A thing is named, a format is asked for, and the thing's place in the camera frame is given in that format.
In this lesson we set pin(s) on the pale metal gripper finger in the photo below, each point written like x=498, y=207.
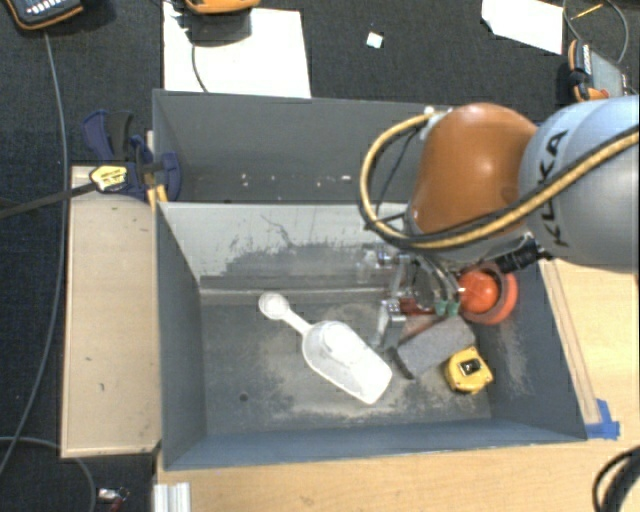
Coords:
x=394, y=334
x=381, y=330

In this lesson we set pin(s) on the red-brown flat block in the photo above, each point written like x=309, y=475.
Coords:
x=417, y=307

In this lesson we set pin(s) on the white plastic scoop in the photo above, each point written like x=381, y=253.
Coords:
x=345, y=357

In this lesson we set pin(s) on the grey block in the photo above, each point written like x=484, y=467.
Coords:
x=437, y=347

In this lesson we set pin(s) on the red-orange ball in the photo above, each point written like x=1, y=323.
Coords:
x=480, y=295

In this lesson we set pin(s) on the yellow tape measure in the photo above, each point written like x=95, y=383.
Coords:
x=467, y=372

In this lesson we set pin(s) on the grey metal bin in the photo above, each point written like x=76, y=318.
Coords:
x=260, y=360

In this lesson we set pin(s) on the pale wood board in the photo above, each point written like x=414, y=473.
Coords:
x=112, y=325

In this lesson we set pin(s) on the black cylinder on white bracket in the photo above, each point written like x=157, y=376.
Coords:
x=520, y=259

